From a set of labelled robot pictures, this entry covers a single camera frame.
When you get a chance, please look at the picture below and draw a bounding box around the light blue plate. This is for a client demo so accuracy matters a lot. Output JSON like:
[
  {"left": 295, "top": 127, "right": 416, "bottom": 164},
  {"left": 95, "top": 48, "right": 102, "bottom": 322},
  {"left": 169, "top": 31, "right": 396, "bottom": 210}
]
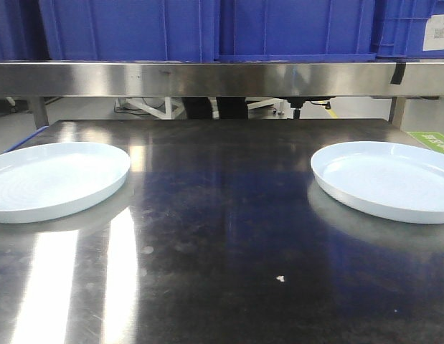
[
  {"left": 0, "top": 142, "right": 131, "bottom": 224},
  {"left": 310, "top": 141, "right": 444, "bottom": 224}
]

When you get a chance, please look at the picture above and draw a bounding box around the middle blue crate on shelf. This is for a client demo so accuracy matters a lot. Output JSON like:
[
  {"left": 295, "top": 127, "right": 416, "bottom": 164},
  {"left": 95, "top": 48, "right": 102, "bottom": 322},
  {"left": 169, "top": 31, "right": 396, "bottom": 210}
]
[{"left": 219, "top": 0, "right": 375, "bottom": 62}]

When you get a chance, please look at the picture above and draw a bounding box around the blue crate on shelf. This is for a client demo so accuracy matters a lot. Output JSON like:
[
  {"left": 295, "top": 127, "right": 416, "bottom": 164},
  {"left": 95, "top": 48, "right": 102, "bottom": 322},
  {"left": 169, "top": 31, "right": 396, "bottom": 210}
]
[
  {"left": 39, "top": 1, "right": 219, "bottom": 63},
  {"left": 219, "top": 0, "right": 375, "bottom": 62}
]

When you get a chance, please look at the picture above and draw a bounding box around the left blue crate on shelf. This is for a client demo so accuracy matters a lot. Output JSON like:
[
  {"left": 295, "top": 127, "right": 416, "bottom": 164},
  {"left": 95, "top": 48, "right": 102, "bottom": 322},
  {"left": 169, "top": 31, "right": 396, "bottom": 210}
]
[{"left": 39, "top": 1, "right": 219, "bottom": 63}]

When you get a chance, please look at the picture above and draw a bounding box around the stainless steel shelf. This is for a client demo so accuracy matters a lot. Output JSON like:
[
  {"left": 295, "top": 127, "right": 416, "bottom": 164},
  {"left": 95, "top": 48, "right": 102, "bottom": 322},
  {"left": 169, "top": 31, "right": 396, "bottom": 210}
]
[{"left": 0, "top": 59, "right": 444, "bottom": 125}]

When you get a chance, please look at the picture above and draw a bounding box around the black tape strip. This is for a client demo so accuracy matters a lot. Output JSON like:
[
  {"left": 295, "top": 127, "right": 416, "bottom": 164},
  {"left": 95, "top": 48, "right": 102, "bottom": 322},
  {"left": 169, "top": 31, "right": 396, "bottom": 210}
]
[{"left": 390, "top": 62, "right": 406, "bottom": 85}]

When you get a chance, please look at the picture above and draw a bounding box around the green floor sign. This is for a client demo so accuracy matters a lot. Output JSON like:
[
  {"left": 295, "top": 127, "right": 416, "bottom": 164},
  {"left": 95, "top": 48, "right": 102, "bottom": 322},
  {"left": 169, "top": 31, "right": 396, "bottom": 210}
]
[{"left": 408, "top": 131, "right": 444, "bottom": 154}]

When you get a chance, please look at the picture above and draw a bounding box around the right blue crate with label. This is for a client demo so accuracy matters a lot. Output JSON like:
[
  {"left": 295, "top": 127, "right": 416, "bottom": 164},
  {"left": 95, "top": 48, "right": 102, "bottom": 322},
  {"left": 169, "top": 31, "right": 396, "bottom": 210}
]
[{"left": 371, "top": 1, "right": 444, "bottom": 59}]

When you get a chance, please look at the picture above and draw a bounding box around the far left blue crate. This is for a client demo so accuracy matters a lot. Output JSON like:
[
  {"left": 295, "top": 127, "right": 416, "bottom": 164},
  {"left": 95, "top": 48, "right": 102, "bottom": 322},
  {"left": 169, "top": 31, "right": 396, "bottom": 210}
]
[{"left": 0, "top": 1, "right": 49, "bottom": 61}]

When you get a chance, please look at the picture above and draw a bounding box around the white frame structure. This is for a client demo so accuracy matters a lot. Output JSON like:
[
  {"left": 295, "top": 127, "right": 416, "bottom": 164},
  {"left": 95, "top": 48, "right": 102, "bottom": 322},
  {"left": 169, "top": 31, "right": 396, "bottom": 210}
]
[{"left": 113, "top": 97, "right": 293, "bottom": 120}]

